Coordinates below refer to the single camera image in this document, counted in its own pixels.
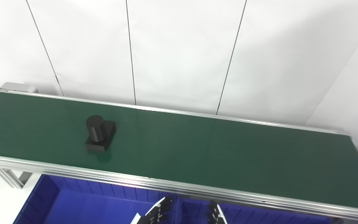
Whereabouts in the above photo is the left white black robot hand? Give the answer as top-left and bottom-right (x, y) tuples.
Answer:
(131, 196), (173, 224)

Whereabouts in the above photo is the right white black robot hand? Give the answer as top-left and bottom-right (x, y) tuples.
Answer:
(205, 200), (228, 224)

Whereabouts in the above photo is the black cylinder-on-block part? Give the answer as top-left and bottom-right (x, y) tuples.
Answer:
(85, 115), (117, 152)

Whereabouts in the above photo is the green conveyor belt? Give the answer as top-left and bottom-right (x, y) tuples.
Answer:
(0, 90), (358, 222)
(0, 92), (358, 212)

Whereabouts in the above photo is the blue bin with black parts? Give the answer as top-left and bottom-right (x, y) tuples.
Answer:
(177, 198), (333, 224)

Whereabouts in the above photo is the blue bin with white parts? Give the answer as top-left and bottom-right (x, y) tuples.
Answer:
(13, 174), (181, 224)

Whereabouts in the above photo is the aluminium conveyor leg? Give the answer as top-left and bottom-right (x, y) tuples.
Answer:
(0, 166), (32, 189)

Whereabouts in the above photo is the grey conveyor end housing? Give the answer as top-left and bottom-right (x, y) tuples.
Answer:
(0, 82), (39, 94)

